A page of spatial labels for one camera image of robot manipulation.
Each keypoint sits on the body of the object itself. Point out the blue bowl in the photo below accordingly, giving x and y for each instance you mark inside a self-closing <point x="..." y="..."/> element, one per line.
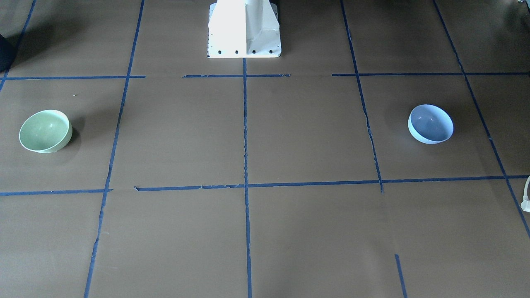
<point x="430" y="124"/>

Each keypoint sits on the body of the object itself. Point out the green bowl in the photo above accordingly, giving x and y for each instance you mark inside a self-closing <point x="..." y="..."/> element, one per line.
<point x="45" y="132"/>

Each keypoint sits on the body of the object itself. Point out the dark object at edge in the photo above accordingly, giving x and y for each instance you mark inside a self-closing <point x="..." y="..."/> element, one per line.
<point x="7" y="54"/>

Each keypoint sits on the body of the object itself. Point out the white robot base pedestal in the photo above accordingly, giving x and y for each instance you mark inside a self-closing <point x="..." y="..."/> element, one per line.
<point x="243" y="29"/>

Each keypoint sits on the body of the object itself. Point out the white cable plug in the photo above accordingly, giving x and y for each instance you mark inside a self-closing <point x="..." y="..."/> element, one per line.
<point x="525" y="204"/>

